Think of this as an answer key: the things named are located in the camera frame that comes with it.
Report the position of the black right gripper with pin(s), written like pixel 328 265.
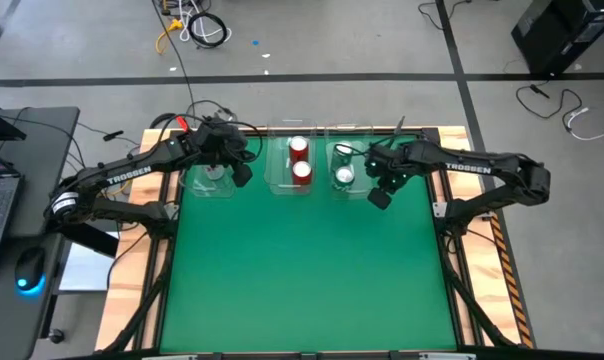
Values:
pixel 389 167

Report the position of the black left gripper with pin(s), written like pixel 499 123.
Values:
pixel 219 142

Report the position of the silver Diet Coke soda can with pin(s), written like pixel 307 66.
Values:
pixel 215 173

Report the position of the green Sprite soda can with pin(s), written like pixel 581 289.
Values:
pixel 344 176
pixel 343 149

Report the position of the red Coca-Cola soda can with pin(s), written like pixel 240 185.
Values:
pixel 302 172
pixel 298 145

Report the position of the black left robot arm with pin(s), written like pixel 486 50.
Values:
pixel 129 175

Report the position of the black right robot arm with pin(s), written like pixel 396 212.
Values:
pixel 469 168

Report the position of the red clip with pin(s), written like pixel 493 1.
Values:
pixel 182 123

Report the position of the wooden table board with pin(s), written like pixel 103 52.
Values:
pixel 124 280

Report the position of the yellow black hazard tape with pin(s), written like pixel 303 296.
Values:
pixel 513 290

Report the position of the black desk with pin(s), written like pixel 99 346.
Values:
pixel 42 160

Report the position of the black computer tower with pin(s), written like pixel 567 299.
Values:
pixel 567 35

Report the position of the black mouse with blue light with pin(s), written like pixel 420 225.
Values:
pixel 29 267

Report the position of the black desk caster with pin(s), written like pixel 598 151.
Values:
pixel 57 336

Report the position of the black aluminium table frame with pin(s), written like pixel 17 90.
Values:
pixel 430 134

